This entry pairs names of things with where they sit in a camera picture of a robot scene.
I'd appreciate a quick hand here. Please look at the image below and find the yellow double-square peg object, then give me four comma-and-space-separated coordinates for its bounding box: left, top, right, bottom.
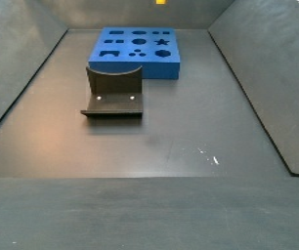
156, 0, 166, 4

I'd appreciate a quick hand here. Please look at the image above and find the black curved holder stand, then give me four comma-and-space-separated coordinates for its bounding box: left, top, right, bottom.
82, 67, 144, 117

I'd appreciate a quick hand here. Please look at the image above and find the blue foam shape board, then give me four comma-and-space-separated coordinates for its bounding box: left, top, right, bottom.
90, 27, 182, 79

